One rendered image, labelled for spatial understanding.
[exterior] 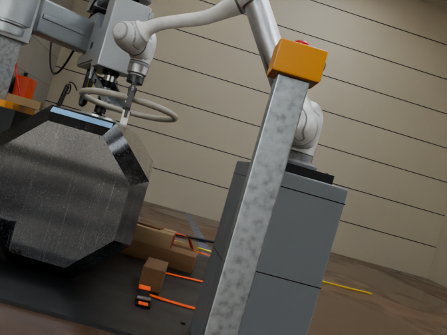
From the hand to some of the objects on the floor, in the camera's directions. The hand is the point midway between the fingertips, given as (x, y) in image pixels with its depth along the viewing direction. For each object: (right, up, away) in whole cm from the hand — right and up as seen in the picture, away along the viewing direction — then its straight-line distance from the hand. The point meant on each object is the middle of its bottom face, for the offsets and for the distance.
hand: (124, 118), depth 248 cm
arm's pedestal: (+50, -101, -15) cm, 114 cm away
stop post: (+34, -96, -111) cm, 151 cm away
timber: (+4, -87, +61) cm, 106 cm away
